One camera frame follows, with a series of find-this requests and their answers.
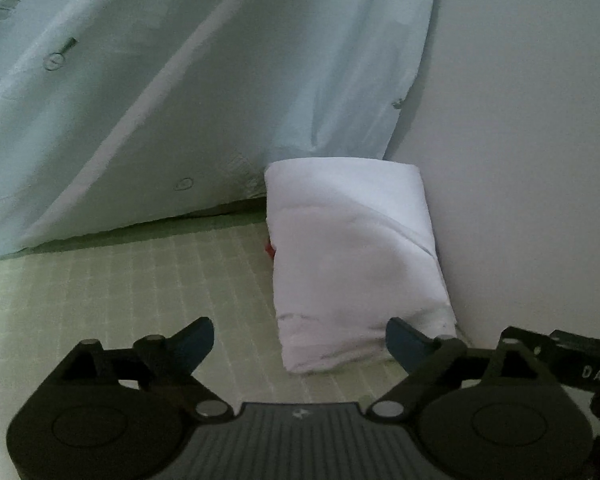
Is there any red striped garment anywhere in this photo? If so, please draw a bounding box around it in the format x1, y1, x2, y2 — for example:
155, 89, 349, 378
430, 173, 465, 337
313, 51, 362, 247
265, 240, 276, 260

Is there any white cloth garment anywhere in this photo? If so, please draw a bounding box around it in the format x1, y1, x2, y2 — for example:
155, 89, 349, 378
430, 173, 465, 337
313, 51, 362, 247
264, 157, 456, 374

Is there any light blue carrot-print sheet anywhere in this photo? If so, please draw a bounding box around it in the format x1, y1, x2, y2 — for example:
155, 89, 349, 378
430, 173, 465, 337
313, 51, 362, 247
0, 0, 434, 257

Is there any white side panel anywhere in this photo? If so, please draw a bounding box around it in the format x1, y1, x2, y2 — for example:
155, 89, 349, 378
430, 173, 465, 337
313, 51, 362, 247
388, 0, 600, 346

